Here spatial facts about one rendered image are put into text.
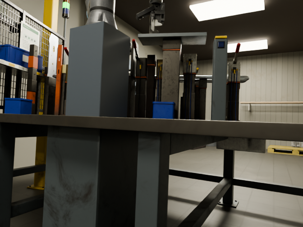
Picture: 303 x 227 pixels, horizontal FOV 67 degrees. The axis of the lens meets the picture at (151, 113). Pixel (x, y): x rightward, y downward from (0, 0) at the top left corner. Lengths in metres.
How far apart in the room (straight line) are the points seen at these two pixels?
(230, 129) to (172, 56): 0.77
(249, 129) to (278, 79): 7.25
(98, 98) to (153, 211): 0.49
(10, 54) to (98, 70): 0.93
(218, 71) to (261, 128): 0.73
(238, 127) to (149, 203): 0.36
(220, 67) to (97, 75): 0.65
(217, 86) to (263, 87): 6.55
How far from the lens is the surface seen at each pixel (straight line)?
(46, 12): 2.70
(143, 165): 0.73
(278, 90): 7.76
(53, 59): 2.00
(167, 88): 1.25
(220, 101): 1.24
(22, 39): 2.19
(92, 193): 0.94
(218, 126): 0.59
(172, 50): 1.29
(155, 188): 0.72
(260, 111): 7.70
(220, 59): 1.28
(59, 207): 1.09
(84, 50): 1.07
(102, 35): 1.02
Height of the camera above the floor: 0.69
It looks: 2 degrees up
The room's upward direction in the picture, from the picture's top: 2 degrees clockwise
